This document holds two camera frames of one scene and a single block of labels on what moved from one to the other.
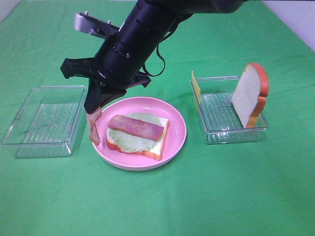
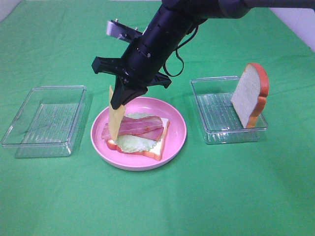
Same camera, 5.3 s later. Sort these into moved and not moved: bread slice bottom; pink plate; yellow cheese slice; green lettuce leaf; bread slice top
Moved: yellow cheese slice
Not moved: bread slice bottom; bread slice top; pink plate; green lettuce leaf
